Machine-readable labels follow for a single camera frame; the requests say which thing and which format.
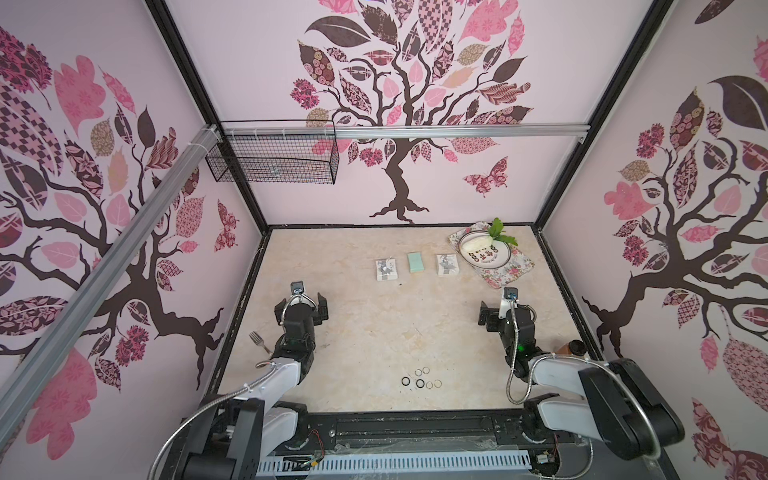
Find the black corner frame post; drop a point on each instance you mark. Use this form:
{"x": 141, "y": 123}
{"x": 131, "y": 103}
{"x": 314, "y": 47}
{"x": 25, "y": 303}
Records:
{"x": 638, "y": 49}

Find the aluminium rail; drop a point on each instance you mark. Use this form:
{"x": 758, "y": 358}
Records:
{"x": 408, "y": 132}
{"x": 26, "y": 383}

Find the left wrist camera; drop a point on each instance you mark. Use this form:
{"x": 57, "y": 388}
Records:
{"x": 297, "y": 288}

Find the black wire basket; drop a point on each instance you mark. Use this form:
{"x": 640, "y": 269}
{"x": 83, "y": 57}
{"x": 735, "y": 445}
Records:
{"x": 276, "y": 151}

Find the mint green box lid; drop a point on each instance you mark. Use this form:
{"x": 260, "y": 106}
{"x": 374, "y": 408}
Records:
{"x": 415, "y": 261}

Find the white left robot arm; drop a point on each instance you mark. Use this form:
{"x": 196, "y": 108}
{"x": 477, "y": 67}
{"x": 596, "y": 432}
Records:
{"x": 229, "y": 434}

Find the silver metal fork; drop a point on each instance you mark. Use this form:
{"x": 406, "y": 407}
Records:
{"x": 259, "y": 341}

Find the clear plastic ring bag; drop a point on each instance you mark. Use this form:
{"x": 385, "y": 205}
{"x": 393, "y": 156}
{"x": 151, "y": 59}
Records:
{"x": 447, "y": 265}

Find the white toy radish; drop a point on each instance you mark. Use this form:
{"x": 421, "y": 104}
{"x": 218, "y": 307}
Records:
{"x": 486, "y": 240}

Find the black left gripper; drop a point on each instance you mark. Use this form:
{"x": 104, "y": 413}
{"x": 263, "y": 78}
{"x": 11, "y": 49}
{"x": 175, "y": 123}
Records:
{"x": 321, "y": 312}

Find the brown jar black lid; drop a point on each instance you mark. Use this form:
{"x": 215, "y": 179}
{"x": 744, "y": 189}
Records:
{"x": 574, "y": 347}

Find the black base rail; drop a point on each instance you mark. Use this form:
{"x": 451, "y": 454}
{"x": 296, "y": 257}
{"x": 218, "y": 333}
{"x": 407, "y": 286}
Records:
{"x": 328, "y": 432}

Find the left aluminium rail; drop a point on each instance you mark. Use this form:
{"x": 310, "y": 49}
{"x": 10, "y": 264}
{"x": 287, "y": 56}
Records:
{"x": 26, "y": 383}

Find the rear aluminium rail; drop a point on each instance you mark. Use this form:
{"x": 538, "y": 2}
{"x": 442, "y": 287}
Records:
{"x": 408, "y": 132}

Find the white round printed plate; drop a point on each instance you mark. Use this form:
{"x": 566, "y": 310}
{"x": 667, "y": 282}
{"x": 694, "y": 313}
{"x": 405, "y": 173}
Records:
{"x": 481, "y": 250}

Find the white slotted cable duct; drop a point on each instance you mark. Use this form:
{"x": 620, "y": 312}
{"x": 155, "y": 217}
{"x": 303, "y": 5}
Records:
{"x": 391, "y": 463}

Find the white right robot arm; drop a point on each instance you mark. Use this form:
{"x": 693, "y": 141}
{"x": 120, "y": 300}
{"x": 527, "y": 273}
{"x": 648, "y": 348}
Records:
{"x": 612, "y": 402}

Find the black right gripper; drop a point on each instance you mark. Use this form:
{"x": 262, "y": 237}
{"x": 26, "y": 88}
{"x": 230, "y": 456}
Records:
{"x": 490, "y": 317}

